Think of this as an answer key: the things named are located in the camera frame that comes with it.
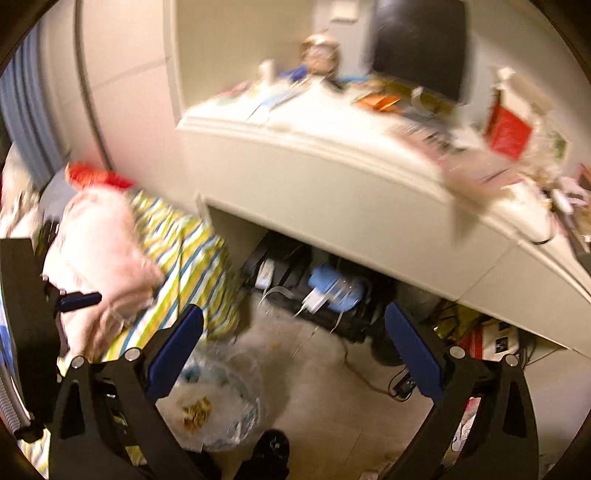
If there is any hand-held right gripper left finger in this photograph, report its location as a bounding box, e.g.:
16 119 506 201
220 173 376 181
48 304 205 480

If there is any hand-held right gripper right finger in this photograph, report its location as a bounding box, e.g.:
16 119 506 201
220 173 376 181
385 300 541 480

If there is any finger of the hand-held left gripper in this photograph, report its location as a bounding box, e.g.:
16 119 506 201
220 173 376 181
55 291 102 313

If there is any large clear plastic floor bag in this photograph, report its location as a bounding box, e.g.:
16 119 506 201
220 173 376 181
157 342 271 453

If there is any black power adapter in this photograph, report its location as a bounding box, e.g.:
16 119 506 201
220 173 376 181
390 369 416 398

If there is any yellow green packet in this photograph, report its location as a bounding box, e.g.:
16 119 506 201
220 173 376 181
434 302 481 342

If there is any pink blanket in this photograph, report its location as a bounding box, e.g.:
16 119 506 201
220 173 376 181
44 187 164 361

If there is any red and white box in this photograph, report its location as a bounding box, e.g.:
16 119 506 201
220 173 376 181
457 318 522 365

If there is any blue round appliance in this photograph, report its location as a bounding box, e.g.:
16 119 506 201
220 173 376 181
307 265 365 312

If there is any white power strip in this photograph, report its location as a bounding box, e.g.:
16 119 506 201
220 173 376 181
255 259 277 289

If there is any red cloth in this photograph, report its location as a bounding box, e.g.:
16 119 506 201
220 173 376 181
65 161 134 190

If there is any black round object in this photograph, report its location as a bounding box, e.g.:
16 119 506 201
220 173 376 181
252 429 291 480

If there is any blue curtain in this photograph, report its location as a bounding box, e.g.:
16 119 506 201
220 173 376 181
0 37 61 185

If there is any white desk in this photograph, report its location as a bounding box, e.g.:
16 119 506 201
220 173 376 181
175 74 591 352

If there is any pink printed packet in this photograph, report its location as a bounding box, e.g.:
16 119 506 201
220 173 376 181
392 121 467 162

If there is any green framed picture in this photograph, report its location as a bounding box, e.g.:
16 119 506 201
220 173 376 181
545 129 568 162

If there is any orange packet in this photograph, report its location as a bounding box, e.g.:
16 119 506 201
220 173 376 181
353 91 402 112

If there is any torn white cardboard box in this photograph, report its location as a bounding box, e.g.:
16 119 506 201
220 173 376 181
494 67 552 121

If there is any black monitor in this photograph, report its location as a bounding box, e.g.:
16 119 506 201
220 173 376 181
369 0 467 104

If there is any pink carousel music box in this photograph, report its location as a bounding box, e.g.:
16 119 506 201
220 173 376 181
300 34 342 75

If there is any white wall switch plate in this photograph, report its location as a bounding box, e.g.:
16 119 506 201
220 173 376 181
330 0 358 21

